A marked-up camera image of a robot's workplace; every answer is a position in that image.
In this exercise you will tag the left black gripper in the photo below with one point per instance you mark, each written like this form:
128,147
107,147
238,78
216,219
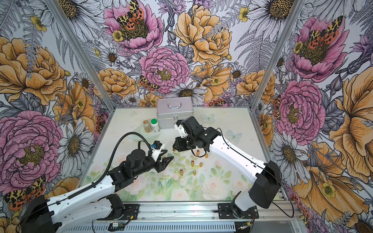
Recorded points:
160,166

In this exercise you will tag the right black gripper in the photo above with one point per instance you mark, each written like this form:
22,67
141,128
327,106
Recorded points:
179,147

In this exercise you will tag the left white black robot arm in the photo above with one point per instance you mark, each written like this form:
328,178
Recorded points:
93,201

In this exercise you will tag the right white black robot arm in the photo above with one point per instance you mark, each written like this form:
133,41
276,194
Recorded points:
265,176

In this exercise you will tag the white bottle green cap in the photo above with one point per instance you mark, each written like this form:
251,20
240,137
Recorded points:
155,125

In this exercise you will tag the clear jar brown contents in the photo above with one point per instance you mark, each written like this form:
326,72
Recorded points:
147,126

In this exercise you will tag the silver aluminium first aid case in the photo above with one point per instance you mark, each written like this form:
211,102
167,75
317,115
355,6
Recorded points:
170,110

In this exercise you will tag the small green circuit board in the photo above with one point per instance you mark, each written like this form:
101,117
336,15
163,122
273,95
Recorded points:
116,226

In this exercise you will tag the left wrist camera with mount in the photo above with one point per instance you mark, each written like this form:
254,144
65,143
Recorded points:
157,147

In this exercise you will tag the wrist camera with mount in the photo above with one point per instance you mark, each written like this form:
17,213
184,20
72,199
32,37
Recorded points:
157,147
180,128

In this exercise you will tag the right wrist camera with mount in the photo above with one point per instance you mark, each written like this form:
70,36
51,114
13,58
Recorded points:
180,128

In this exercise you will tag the aluminium front rail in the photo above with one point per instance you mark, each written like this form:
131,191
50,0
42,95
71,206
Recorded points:
167,212

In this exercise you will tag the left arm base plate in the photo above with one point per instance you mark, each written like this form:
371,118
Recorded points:
119,210

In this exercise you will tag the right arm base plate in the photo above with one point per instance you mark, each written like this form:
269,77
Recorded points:
237,211

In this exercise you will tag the left aluminium corner post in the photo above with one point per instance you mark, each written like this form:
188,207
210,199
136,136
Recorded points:
72,38

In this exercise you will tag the aluminium corner post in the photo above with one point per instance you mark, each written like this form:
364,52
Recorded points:
72,38
283,38

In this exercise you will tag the right aluminium corner post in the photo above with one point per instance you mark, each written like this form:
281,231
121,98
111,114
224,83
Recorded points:
283,38

